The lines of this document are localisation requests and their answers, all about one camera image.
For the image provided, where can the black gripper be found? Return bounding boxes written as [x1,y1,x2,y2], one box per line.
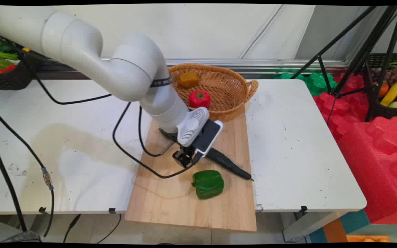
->
[172,144,202,169]

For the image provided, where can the brown toy potato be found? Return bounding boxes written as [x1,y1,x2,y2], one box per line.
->
[177,72,200,89]

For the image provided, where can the green toy bell pepper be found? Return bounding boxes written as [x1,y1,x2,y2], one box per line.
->
[191,170,225,200]

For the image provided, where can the wooden cutting board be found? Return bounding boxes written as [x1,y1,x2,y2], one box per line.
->
[125,110,257,232]

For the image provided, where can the dark green toy cucumber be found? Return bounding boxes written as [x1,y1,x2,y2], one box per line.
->
[159,128,254,181]

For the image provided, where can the red toy tomato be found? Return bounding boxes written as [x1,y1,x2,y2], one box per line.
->
[189,90,211,109]

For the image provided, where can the oval wicker basket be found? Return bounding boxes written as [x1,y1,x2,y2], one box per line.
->
[168,63,259,122]

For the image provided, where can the white table leg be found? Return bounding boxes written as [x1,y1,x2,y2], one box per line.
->
[283,211,344,242]

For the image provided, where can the green foam floor mat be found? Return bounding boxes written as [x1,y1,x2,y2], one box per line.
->
[274,71,338,96]

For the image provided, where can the black mesh vegetable basket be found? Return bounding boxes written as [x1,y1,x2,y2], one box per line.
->
[0,33,35,92]

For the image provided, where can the black mesh fruit basket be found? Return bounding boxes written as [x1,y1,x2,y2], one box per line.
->
[366,53,397,121]

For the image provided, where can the green toy leek stalks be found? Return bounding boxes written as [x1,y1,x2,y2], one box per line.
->
[0,41,19,69]

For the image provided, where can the yellow toy banana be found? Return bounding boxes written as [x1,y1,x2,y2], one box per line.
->
[380,79,397,107]

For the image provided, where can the purple toy grapes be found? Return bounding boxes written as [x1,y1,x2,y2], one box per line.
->
[371,67,397,84]

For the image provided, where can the white-edged black camera box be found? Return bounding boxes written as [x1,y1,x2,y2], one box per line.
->
[193,120,224,157]

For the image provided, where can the short black looped cable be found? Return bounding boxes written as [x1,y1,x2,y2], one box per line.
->
[138,106,175,157]

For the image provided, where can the long black looped cable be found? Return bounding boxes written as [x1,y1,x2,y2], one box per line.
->
[112,102,194,179]

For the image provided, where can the black strap on arm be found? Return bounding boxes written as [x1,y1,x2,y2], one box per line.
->
[150,76,172,88]

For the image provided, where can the aluminium window frame rail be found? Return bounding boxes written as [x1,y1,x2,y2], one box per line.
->
[100,58,349,69]

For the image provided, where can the black cable with metal connector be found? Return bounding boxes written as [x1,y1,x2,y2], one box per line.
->
[0,103,55,238]

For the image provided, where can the thick black cable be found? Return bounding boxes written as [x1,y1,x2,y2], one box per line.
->
[0,133,28,232]

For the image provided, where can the black camera tripod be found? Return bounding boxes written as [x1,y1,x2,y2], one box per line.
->
[290,5,397,123]

